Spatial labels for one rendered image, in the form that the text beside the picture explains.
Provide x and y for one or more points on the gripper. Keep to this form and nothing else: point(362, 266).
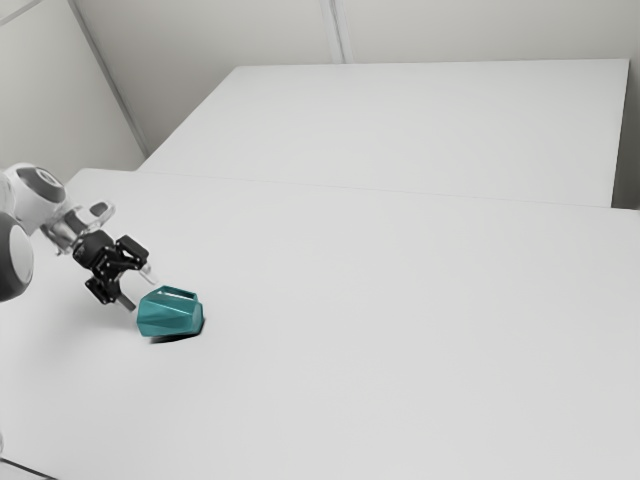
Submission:
point(91, 248)

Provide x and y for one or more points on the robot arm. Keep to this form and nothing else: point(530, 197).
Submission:
point(35, 197)

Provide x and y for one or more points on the teal faceted mug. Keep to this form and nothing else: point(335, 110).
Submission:
point(170, 315)

